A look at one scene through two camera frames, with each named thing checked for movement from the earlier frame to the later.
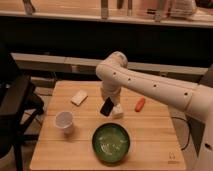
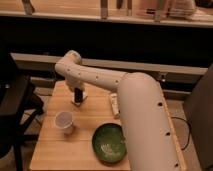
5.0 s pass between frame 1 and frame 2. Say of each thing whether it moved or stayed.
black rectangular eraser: moved
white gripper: moved
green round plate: stayed
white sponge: stayed
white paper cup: stayed
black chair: stayed
